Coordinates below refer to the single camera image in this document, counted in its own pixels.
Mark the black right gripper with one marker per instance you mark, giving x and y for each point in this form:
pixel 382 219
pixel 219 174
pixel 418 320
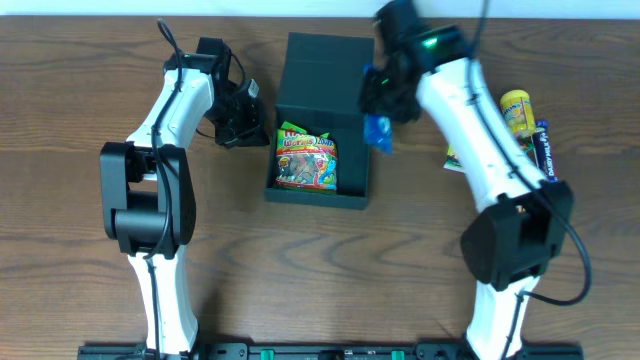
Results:
pixel 378 100

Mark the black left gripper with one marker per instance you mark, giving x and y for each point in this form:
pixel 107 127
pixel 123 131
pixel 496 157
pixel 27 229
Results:
pixel 242 122

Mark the blue Oreo pack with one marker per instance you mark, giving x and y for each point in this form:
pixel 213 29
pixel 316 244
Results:
pixel 377 126

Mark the black fabric storage box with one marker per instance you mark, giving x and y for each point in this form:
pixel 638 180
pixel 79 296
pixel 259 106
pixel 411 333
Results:
pixel 319 92

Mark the green gummy worms bag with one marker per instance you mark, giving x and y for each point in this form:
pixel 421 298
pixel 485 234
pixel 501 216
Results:
pixel 305 161

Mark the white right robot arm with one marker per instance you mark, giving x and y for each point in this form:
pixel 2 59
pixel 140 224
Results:
pixel 519 227

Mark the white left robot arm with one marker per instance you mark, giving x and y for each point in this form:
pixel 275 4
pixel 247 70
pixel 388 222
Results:
pixel 148 200

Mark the green Pretz box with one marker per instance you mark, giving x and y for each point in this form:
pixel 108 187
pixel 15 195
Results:
pixel 452 161

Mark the yellow candy jar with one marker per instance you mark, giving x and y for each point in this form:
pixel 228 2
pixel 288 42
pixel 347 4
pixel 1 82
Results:
pixel 517 112

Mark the purple Dairy Milk bar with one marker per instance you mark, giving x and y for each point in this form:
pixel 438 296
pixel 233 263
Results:
pixel 543 151

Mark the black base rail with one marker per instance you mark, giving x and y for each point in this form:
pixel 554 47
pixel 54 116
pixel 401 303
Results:
pixel 444 350

